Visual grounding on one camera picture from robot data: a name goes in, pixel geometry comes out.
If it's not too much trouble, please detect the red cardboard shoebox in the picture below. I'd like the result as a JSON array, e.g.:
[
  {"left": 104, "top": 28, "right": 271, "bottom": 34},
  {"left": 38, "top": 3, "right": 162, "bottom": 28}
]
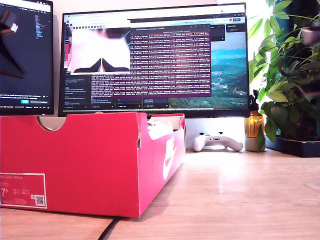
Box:
[{"left": 0, "top": 111, "right": 186, "bottom": 218}]

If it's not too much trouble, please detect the narrow black computer monitor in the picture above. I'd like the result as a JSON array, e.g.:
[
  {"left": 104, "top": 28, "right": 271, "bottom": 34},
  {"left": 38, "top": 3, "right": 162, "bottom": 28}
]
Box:
[{"left": 0, "top": 0, "right": 55, "bottom": 116}]

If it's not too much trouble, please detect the wide black computer monitor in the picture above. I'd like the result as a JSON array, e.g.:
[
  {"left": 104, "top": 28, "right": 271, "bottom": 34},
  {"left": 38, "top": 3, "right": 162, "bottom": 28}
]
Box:
[{"left": 57, "top": 2, "right": 252, "bottom": 118}]

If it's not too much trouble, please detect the white game controller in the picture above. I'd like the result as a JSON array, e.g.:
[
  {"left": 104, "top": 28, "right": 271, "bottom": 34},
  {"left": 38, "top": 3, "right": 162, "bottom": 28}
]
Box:
[{"left": 192, "top": 131, "right": 245, "bottom": 153}]

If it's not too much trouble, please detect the amber bottle with black pump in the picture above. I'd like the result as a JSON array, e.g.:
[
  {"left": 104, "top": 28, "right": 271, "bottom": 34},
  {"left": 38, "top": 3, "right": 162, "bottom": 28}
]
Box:
[{"left": 244, "top": 89, "right": 265, "bottom": 138}]

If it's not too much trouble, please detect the small pale grey pot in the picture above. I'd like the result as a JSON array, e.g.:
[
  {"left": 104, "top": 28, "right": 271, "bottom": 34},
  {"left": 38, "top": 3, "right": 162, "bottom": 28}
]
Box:
[{"left": 244, "top": 136, "right": 267, "bottom": 153}]

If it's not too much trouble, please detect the green leafy houseplant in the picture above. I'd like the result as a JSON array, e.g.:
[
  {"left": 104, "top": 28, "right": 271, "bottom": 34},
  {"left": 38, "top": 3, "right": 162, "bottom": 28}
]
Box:
[{"left": 247, "top": 0, "right": 320, "bottom": 143}]

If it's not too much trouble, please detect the black planter tray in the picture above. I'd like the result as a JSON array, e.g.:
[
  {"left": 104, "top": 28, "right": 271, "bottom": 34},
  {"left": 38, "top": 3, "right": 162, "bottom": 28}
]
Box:
[{"left": 265, "top": 136, "right": 320, "bottom": 158}]

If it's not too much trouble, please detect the black cable on table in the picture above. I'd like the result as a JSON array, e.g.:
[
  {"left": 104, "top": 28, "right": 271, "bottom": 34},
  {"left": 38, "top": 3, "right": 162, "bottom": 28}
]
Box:
[{"left": 97, "top": 217, "right": 120, "bottom": 240}]

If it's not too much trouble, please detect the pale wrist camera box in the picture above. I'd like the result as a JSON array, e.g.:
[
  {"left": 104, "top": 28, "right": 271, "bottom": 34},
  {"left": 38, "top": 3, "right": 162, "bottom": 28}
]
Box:
[{"left": 300, "top": 21, "right": 320, "bottom": 47}]

